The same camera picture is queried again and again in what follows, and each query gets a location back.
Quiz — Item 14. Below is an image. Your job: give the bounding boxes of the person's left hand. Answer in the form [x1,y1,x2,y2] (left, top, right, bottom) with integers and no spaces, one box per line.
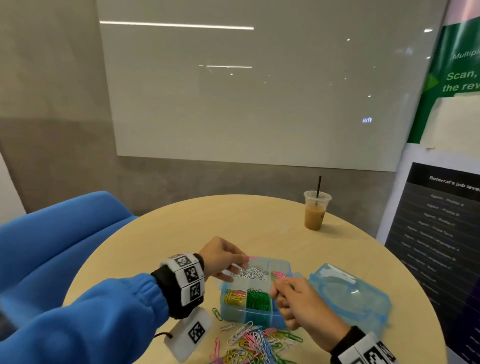
[198,237,250,283]

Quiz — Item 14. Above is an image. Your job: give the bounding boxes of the person's right hand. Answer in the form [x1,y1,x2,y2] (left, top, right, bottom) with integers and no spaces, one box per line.
[270,276,352,352]

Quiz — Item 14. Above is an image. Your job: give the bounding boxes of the bunch of yellow paper clips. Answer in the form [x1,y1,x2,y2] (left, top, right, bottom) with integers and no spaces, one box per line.
[224,289,248,307]

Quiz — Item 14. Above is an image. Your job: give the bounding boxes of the bunch of green paper clips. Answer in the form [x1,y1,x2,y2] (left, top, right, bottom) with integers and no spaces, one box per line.
[246,289,272,312]

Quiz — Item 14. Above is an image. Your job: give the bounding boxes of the blue compartment organizer box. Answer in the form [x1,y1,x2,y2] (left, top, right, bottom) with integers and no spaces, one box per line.
[219,256,295,330]

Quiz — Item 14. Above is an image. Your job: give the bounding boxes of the pile of coloured paper clips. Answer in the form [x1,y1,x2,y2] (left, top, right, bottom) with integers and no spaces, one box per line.
[208,307,305,364]

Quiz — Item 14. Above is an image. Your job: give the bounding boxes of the person's left forearm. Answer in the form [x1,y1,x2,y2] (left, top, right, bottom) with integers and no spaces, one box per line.
[0,253,206,364]

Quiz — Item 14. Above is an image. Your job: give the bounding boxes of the blue transparent box lid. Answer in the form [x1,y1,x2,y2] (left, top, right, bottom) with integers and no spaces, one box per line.
[308,262,393,339]

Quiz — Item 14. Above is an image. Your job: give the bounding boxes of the left wrist marker band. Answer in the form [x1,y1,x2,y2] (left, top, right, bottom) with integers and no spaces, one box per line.
[166,253,206,309]

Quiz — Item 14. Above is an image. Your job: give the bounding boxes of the wrist marker band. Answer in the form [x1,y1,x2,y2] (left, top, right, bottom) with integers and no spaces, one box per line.
[166,253,206,309]
[348,333,397,364]

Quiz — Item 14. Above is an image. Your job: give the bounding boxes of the round wooden table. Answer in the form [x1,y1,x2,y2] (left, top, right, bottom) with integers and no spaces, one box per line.
[63,194,449,364]

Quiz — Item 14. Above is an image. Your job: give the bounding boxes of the right wrist marker band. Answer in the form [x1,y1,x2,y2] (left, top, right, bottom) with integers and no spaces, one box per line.
[348,333,397,364]

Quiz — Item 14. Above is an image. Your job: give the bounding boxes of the iced coffee plastic cup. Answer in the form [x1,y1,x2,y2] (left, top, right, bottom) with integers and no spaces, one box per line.
[303,190,333,231]

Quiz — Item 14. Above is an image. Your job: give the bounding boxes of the standing poster banner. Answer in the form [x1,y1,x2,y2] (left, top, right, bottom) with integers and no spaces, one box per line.
[377,0,480,364]

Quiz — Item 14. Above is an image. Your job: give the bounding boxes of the blue upholstered chair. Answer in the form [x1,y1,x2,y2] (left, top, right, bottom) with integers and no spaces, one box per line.
[0,191,138,331]

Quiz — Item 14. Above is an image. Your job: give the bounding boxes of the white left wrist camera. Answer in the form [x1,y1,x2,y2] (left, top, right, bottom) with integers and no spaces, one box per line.
[163,307,214,363]

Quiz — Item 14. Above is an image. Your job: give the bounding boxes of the white wall board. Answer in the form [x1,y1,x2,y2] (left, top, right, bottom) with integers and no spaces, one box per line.
[96,0,450,172]

